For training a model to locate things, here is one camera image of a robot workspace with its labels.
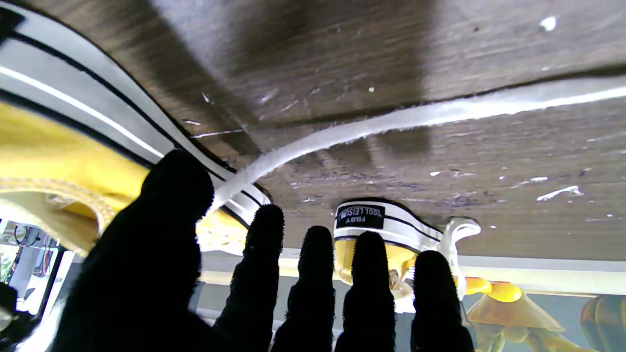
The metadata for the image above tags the dark green ribbed vase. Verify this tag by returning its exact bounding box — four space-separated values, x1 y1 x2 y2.
580 295 626 349

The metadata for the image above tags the yellow oval fruit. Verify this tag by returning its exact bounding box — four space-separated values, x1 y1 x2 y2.
455 276 492 295
486 282 523 303

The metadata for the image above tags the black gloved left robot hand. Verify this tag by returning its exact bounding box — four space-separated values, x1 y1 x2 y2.
51 149 476 352

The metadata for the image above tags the orange canvas sneaker with laces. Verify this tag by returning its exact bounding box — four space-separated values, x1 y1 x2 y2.
334 197 482 314

